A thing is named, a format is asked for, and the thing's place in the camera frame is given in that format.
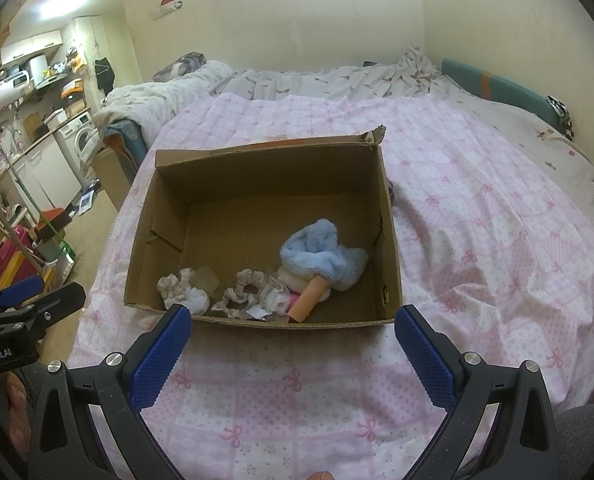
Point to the person's left hand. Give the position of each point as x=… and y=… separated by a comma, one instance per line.
x=17, y=410

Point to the person's right hand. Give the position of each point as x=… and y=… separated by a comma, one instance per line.
x=322, y=475

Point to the red white wall device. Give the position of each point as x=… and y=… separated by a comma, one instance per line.
x=171, y=2

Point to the cream soft cloth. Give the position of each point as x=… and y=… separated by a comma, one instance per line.
x=289, y=277

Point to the papers on floor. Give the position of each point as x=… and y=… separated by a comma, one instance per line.
x=86, y=202

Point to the peach foam cylinder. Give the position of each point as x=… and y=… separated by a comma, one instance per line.
x=309, y=297

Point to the grey printed blanket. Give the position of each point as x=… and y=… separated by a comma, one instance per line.
x=277, y=82

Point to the large cardboard box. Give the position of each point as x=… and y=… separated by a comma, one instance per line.
x=109, y=180

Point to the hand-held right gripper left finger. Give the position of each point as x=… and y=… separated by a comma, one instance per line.
x=159, y=360

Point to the cream lace scrunchie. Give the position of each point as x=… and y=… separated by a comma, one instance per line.
x=172, y=282
x=249, y=276

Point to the white floor cabinets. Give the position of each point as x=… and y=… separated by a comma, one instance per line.
x=52, y=175

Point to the black hanging garment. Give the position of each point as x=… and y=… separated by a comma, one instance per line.
x=104, y=75

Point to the white water heater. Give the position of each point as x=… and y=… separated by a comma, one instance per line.
x=9, y=90

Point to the white printed bed sheet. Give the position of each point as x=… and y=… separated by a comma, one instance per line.
x=552, y=145

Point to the white wall cabinets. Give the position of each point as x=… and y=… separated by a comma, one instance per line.
x=32, y=47

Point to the white washing machine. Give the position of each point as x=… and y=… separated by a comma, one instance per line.
x=79, y=140

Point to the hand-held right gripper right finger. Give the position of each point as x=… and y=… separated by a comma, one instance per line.
x=427, y=360

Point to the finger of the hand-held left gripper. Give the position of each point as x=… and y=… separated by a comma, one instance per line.
x=19, y=292
x=52, y=310

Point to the green mop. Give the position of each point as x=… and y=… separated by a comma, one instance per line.
x=52, y=232

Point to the dark grey striped garment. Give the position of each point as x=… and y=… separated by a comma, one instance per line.
x=391, y=191

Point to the pink bow-print quilt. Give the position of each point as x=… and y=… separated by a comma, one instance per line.
x=477, y=260

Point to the grey trousers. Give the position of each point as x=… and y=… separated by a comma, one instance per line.
x=587, y=445

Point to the brown cardboard box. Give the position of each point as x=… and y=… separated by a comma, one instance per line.
x=237, y=230

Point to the pink suitcase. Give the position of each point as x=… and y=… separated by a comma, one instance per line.
x=7, y=260

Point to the light blue fluffy cloth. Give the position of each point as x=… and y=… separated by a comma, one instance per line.
x=322, y=260

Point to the grey patterned pillow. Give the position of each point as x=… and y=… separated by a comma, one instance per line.
x=179, y=65

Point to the black white checkered cloth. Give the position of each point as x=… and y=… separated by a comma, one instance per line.
x=562, y=115

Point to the teal orange folded blanket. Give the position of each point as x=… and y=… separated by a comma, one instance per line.
x=127, y=145

